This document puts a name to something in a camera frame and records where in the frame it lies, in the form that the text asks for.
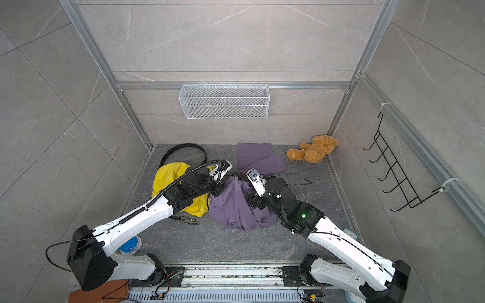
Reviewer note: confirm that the brown teddy bear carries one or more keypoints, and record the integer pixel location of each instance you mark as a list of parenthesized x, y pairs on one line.
[(313, 152)]

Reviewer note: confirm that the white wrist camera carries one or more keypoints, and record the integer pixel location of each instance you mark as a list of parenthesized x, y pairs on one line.
[(221, 169), (257, 181)]

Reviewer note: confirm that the white wire mesh basket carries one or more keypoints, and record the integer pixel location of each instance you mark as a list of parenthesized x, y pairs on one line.
[(225, 101)]

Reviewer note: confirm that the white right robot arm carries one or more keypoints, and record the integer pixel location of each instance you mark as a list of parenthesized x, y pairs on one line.
[(365, 273)]

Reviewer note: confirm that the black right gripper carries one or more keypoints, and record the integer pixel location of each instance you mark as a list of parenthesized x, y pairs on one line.
[(256, 201)]

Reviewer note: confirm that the blue white round button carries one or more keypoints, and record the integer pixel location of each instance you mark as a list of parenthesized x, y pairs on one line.
[(132, 246)]

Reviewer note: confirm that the black wire hook rack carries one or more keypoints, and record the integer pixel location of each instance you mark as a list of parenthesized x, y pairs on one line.
[(396, 172)]

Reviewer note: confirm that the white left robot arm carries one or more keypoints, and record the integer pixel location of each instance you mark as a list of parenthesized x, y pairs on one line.
[(92, 256)]

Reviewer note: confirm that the brown leather object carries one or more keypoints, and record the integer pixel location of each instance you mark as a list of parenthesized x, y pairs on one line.
[(112, 291)]

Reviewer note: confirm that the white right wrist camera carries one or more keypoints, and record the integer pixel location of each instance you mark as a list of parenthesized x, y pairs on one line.
[(257, 181)]

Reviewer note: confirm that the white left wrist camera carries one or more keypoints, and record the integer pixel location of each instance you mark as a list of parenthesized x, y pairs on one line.
[(221, 169)]

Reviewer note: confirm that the metal base rail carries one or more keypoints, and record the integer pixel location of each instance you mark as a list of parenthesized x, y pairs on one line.
[(253, 282)]

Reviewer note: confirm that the purple garment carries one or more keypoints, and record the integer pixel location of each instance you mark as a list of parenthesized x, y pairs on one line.
[(231, 208)]

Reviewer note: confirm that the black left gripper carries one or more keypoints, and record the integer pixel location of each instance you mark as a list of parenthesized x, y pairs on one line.
[(220, 187)]

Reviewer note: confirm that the yellow trousers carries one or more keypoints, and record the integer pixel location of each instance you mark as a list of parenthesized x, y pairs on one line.
[(169, 173)]

